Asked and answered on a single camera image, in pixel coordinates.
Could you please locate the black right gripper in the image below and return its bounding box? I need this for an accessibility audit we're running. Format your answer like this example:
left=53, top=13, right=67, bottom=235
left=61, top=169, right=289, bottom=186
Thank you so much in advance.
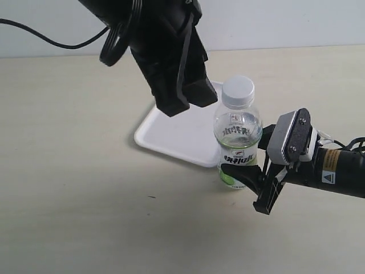
left=221, top=124, right=316, bottom=215

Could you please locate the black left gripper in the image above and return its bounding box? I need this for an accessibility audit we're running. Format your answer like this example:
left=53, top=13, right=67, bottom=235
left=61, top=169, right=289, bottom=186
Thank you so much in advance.
left=129, top=1, right=218, bottom=117

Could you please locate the clear plastic drink bottle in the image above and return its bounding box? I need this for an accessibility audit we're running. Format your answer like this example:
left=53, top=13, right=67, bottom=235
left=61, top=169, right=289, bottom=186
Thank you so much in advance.
left=213, top=101, right=262, bottom=190

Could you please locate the white bottle cap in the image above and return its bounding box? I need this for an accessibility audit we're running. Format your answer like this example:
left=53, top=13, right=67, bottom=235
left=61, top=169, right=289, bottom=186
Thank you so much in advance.
left=221, top=75, right=255, bottom=108

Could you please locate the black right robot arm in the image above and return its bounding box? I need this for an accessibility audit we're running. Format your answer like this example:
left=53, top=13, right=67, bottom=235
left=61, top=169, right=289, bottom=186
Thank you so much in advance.
left=221, top=124, right=364, bottom=215

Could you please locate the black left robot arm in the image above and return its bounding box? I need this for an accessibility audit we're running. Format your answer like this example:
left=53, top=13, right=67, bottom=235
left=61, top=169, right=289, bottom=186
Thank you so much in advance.
left=81, top=1, right=218, bottom=117

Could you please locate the white rectangular plastic tray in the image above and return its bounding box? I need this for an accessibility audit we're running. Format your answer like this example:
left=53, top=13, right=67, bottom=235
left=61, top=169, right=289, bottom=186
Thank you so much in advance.
left=134, top=80, right=226, bottom=167

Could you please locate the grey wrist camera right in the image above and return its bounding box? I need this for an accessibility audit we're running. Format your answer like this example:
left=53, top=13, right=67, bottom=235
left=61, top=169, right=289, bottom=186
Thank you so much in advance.
left=266, top=108, right=311, bottom=166

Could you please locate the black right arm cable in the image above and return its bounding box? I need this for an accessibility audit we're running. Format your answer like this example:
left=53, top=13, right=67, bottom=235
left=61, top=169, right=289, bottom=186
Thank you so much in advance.
left=319, top=131, right=365, bottom=155

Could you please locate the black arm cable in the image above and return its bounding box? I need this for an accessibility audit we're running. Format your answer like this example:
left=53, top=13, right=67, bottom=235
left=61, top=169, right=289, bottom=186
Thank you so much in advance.
left=319, top=131, right=365, bottom=155
left=0, top=0, right=143, bottom=67

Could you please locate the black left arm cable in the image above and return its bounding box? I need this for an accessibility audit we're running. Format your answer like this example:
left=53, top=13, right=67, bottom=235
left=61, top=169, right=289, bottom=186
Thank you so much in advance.
left=0, top=0, right=143, bottom=67

